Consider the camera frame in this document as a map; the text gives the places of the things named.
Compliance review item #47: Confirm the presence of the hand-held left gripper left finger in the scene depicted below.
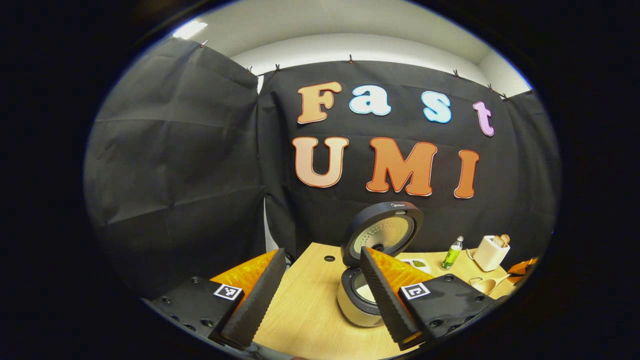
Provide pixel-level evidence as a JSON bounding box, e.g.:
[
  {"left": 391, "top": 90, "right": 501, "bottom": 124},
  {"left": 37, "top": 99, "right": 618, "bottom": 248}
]
[{"left": 150, "top": 248, "right": 287, "bottom": 351}]

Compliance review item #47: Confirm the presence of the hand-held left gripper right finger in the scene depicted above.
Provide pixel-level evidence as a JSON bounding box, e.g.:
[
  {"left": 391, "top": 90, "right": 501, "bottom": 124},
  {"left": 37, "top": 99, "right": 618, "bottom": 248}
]
[{"left": 359, "top": 246, "right": 497, "bottom": 351}]

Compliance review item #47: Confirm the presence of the white rice heap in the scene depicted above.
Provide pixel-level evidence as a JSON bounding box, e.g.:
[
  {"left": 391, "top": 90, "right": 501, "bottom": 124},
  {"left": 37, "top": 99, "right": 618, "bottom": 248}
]
[{"left": 354, "top": 282, "right": 378, "bottom": 305}]

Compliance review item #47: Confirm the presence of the white divided rice tray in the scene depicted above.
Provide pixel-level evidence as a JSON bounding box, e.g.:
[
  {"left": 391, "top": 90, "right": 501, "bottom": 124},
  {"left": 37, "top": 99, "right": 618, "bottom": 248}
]
[{"left": 400, "top": 258, "right": 433, "bottom": 275}]

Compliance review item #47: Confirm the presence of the black lidded rice cooker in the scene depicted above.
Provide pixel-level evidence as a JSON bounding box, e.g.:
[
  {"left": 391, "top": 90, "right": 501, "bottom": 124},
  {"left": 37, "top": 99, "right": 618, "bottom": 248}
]
[{"left": 336, "top": 201, "right": 425, "bottom": 328}]

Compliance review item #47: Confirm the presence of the white toaster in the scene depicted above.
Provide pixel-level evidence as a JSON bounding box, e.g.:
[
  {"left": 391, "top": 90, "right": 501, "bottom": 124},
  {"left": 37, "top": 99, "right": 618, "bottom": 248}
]
[{"left": 472, "top": 234, "right": 512, "bottom": 273}]

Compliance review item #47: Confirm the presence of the green drink bottle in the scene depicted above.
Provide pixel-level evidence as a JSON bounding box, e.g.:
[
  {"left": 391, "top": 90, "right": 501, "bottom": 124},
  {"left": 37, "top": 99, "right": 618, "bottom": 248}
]
[{"left": 441, "top": 236, "right": 465, "bottom": 271}]

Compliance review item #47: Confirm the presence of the black backdrop cloth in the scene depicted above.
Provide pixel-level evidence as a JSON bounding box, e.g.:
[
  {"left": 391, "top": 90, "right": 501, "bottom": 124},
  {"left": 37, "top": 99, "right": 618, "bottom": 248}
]
[{"left": 82, "top": 37, "right": 561, "bottom": 301}]

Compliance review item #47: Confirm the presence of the ceiling light panel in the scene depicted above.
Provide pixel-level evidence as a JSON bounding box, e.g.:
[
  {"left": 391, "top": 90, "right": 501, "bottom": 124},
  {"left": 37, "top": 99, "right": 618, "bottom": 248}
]
[{"left": 172, "top": 20, "right": 209, "bottom": 41}]

